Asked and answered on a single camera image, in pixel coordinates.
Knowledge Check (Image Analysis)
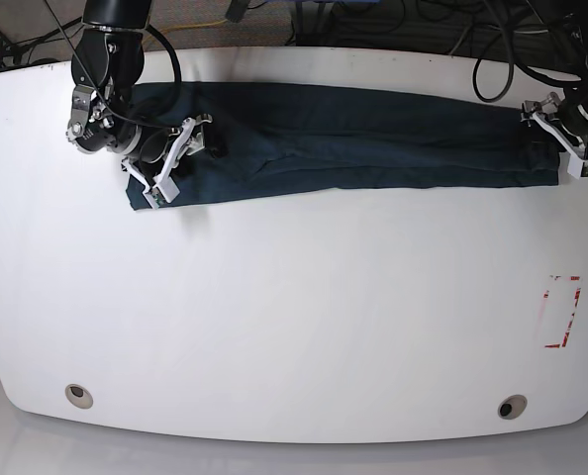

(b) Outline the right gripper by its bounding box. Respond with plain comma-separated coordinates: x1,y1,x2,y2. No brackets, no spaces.
121,114,228,197

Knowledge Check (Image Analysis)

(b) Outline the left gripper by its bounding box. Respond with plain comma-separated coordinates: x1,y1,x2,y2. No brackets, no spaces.
521,91,588,159

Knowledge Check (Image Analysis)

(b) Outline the dark blue T-shirt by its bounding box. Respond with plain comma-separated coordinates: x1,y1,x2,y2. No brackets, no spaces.
124,81,562,213

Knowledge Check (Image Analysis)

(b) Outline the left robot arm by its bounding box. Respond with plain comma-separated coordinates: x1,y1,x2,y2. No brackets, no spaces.
517,1,588,179

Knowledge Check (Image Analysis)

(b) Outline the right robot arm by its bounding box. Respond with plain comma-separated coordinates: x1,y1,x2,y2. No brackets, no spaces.
66,1,228,209

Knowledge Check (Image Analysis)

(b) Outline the red tape rectangle marking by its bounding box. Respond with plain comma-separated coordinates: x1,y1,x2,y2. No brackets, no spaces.
538,275,583,349

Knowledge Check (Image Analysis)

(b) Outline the left table grommet hole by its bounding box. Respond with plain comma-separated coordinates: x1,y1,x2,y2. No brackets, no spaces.
65,384,93,410

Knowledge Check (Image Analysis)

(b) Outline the table grommet hole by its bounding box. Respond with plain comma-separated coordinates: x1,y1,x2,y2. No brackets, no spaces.
498,395,528,421
65,384,93,410

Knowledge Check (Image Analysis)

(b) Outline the right table grommet hole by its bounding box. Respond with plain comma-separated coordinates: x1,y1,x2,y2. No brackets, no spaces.
498,395,528,421

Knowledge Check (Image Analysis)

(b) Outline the black cable loop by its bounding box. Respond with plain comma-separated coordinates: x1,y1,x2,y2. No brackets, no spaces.
471,29,518,103

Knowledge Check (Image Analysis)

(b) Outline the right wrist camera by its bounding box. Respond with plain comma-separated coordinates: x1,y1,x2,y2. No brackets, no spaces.
143,179,180,209

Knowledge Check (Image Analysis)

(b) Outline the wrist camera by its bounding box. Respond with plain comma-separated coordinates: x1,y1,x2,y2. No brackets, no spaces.
143,179,180,209
567,155,588,180

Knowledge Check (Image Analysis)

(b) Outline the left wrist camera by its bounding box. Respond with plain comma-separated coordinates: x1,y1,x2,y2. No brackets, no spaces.
567,155,588,180

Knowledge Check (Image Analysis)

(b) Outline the yellow cable on floor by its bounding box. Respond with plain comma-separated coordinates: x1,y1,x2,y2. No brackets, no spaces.
136,13,229,53

